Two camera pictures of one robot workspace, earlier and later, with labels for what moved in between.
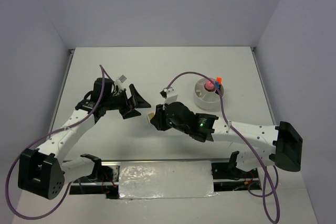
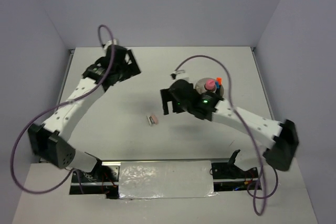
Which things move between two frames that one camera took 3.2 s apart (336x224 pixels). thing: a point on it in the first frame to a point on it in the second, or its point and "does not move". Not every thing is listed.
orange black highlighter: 219,80 does not move
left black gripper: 136,101 to 133,68
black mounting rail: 107,181 does not move
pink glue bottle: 209,85 does not move
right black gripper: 158,119 to 167,96
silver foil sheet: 163,179 does not move
